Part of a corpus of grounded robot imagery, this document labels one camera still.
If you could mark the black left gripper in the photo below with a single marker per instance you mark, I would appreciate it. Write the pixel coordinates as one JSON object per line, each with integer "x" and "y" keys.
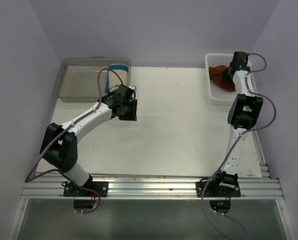
{"x": 132, "y": 116}

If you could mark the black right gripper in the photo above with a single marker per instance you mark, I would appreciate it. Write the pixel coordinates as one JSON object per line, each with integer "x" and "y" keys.
{"x": 224, "y": 76}

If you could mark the rust orange towel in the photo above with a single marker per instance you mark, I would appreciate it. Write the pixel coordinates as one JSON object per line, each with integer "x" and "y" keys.
{"x": 214, "y": 75}

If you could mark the blue beige Doraemon towel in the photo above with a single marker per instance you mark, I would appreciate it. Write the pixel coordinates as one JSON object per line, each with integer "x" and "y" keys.
{"x": 117, "y": 74}

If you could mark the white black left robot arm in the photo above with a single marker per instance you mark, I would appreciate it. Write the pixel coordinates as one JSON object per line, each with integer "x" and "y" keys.
{"x": 60, "y": 143}

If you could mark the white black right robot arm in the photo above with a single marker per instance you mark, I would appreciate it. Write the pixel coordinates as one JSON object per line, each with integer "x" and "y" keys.
{"x": 242, "y": 118}

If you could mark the white plastic mesh basket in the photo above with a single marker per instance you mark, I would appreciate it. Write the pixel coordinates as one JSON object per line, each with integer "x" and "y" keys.
{"x": 242, "y": 81}

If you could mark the grey translucent plastic bin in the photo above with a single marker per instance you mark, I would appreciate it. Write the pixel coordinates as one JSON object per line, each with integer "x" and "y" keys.
{"x": 76, "y": 80}

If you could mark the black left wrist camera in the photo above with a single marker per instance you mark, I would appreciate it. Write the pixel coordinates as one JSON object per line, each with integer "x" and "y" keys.
{"x": 123, "y": 94}

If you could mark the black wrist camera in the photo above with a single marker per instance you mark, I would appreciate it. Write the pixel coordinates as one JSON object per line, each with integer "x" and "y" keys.
{"x": 123, "y": 94}
{"x": 240, "y": 61}

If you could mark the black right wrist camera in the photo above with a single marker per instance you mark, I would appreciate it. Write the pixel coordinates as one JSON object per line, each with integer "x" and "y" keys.
{"x": 240, "y": 61}

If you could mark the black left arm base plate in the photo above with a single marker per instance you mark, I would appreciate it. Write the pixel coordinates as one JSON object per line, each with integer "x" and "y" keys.
{"x": 91, "y": 189}

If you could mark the aluminium extrusion rail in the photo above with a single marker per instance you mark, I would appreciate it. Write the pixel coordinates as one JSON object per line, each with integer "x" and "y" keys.
{"x": 127, "y": 187}

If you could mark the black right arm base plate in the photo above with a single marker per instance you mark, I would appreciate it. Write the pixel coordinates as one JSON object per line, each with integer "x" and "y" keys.
{"x": 213, "y": 191}

